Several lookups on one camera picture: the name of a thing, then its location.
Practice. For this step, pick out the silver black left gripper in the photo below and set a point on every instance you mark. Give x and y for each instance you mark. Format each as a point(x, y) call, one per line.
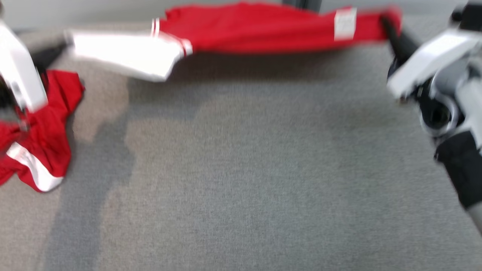
point(9, 101)

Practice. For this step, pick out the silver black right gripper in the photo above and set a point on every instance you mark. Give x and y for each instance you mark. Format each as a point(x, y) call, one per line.
point(442, 109)

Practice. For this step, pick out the red shorts with white stripe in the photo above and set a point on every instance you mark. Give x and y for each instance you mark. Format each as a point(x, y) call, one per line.
point(49, 131)

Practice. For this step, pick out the red white basketball jersey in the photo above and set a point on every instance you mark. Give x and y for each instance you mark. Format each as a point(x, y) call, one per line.
point(244, 30)

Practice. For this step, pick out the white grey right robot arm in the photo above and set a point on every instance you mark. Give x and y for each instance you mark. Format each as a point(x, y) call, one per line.
point(463, 169)

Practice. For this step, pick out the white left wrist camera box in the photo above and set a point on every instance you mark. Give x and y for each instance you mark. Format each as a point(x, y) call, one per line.
point(19, 67)

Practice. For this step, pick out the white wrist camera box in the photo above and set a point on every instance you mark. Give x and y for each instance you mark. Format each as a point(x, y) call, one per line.
point(433, 56)
point(19, 67)

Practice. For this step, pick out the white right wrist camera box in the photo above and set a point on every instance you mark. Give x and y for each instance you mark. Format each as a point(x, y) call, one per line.
point(433, 56)

